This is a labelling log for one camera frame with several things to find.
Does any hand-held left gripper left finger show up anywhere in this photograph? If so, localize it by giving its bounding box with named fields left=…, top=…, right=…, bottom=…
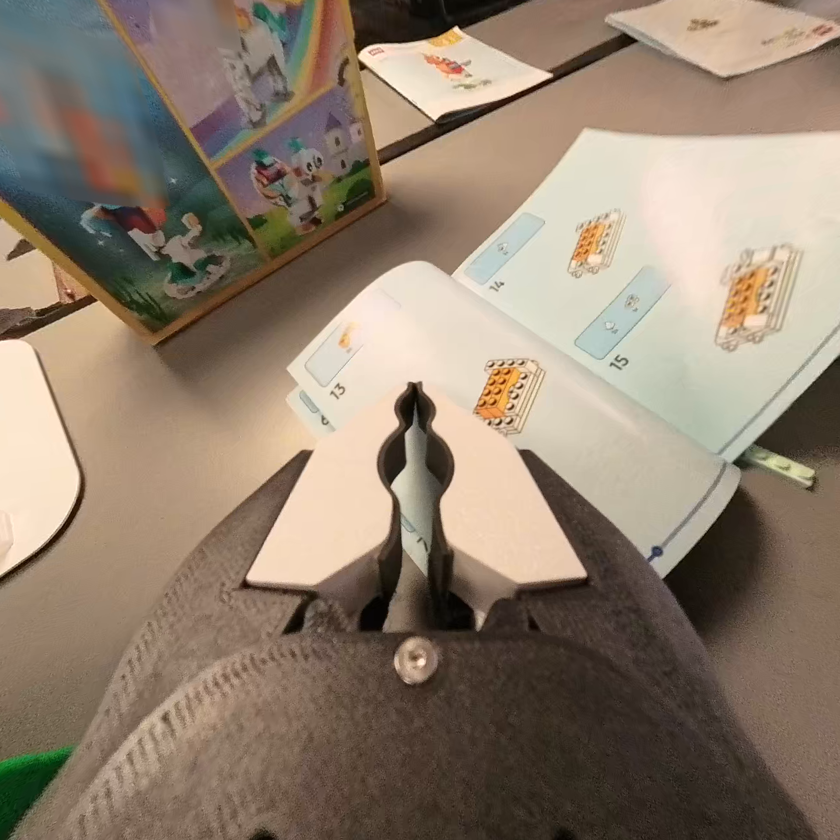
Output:
left=245, top=382, right=422, bottom=598

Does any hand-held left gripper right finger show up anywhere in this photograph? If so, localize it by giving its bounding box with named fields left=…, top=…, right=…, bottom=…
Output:
left=417, top=386, right=589, bottom=609

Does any pale blue instruction booklet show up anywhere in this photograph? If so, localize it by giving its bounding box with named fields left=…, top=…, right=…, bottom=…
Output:
left=287, top=128, right=840, bottom=580

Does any light green lego plate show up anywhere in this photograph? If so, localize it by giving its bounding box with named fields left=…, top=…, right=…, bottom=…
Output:
left=742, top=444, right=816, bottom=488

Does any colourful lego set box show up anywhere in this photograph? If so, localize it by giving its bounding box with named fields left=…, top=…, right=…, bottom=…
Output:
left=0, top=0, right=388, bottom=346

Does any white rounded tray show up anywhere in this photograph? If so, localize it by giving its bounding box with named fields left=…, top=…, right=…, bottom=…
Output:
left=0, top=340, right=84, bottom=580

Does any green cloth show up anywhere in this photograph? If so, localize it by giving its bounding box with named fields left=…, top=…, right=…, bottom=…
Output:
left=0, top=747, right=74, bottom=838

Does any small closed instruction booklet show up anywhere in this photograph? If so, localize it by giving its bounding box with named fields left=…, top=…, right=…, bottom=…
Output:
left=357, top=26, right=554, bottom=126

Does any pale grey closed booklet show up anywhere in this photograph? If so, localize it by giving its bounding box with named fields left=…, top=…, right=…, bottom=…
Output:
left=604, top=0, right=840, bottom=80

